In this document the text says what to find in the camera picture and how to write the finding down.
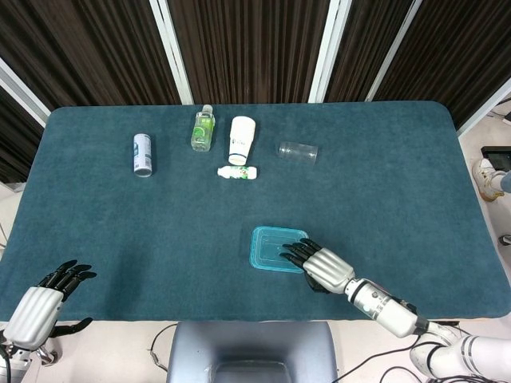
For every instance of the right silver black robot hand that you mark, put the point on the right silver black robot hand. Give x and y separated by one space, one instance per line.
327 269

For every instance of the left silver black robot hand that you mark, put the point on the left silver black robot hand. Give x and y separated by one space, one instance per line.
34 313

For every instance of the blue translucent plastic lid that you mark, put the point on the blue translucent plastic lid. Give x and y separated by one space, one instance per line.
267 249

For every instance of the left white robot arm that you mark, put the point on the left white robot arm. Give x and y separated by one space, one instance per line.
16 355

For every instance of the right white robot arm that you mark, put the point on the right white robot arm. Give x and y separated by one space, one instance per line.
383 309

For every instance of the clear plastic jar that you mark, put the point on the clear plastic jar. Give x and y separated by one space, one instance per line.
298 152

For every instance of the small white yogurt bottle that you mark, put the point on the small white yogurt bottle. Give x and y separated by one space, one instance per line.
237 172

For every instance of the teal velvet tablecloth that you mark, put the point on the teal velvet tablecloth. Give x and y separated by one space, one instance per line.
159 239

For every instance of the white paper cup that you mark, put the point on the white paper cup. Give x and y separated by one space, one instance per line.
241 139

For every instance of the dark brown pleated curtain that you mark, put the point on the dark brown pleated curtain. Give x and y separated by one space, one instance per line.
251 52
80 52
367 44
459 48
16 143

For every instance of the white sneaker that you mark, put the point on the white sneaker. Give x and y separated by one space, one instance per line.
486 179

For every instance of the clear bottle green label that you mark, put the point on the clear bottle green label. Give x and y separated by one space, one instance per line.
203 129

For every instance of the silver drink can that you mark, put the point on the silver drink can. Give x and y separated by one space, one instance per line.
143 155

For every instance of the black flat device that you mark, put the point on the black flat device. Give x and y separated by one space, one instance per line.
499 156

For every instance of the white partition post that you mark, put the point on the white partition post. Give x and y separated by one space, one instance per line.
171 52
329 52
22 93
393 52
485 105

